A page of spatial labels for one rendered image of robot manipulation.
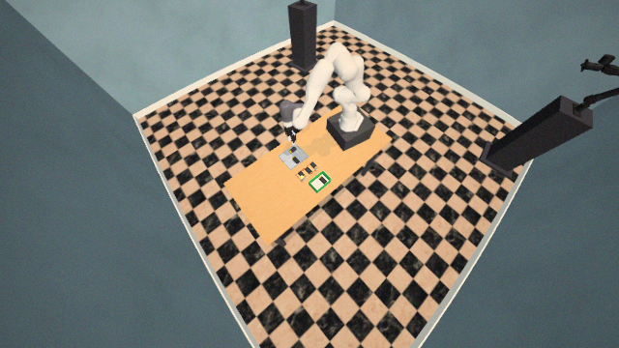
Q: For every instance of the green box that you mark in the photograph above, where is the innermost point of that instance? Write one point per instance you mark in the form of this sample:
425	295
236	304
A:
316	184

